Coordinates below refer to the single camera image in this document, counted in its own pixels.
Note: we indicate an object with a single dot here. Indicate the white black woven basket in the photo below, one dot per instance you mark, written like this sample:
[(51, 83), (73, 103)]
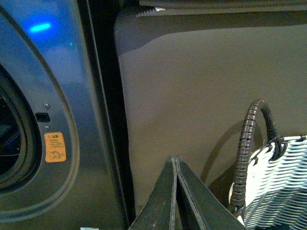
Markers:
[(276, 191)]

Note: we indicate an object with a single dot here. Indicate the brown grey sofa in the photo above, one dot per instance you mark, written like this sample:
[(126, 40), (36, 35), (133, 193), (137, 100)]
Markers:
[(190, 70)]

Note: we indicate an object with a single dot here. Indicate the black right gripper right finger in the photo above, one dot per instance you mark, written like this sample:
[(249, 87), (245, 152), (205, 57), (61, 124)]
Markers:
[(198, 207)]

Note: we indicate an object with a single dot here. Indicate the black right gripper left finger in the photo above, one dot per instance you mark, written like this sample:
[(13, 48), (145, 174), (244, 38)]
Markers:
[(159, 212)]

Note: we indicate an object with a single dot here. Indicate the dark wrapped basket handle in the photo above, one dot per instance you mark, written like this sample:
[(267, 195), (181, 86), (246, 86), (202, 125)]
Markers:
[(237, 204)]

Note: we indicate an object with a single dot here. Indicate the orange warning sticker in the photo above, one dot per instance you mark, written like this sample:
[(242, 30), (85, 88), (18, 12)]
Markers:
[(55, 147)]

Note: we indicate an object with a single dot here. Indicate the grey front-load washing machine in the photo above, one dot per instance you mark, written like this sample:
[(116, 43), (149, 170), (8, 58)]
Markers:
[(50, 81)]

